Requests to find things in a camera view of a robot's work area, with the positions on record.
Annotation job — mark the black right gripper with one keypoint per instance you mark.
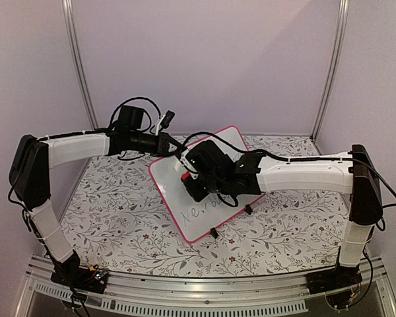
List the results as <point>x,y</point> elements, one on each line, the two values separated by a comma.
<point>197,194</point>

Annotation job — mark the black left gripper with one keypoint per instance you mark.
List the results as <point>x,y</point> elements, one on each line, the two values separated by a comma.
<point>163,146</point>

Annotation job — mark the red black whiteboard eraser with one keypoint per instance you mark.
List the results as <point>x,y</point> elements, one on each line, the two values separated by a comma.
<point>185,176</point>

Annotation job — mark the pink framed whiteboard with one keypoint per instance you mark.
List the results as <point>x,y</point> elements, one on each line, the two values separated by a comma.
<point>193,219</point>

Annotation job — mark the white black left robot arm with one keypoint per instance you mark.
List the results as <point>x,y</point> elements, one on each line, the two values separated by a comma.
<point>37,157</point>

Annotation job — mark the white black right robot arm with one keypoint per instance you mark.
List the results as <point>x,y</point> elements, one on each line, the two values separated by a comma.
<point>349,173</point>

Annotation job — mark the black whiteboard foot clip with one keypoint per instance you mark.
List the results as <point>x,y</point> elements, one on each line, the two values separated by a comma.
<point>248,209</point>
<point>214,233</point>

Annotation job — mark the floral patterned table mat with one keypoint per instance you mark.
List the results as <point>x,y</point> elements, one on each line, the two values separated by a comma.
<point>116,219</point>

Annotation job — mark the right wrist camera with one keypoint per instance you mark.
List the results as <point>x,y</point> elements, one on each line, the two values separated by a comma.
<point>187,165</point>

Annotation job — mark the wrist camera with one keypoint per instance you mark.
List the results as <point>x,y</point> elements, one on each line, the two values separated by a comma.
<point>187,165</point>
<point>163,122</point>

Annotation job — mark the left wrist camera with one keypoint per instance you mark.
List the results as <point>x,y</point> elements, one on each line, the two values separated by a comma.
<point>163,122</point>

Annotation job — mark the aluminium front rail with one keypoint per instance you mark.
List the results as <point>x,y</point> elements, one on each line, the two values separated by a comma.
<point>130,294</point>

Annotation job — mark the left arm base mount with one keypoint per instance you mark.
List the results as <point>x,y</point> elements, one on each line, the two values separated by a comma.
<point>92,279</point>

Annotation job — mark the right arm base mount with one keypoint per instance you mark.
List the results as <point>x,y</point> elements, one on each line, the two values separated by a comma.
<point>337,277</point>

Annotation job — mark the left aluminium corner post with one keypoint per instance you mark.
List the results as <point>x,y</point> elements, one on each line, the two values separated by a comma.
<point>71,29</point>

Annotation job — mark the aluminium corner post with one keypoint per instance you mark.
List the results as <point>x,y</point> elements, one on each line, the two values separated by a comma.
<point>339,36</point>
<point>71,29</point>

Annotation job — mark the right aluminium corner post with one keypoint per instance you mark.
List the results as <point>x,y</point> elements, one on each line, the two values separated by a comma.
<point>339,36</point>

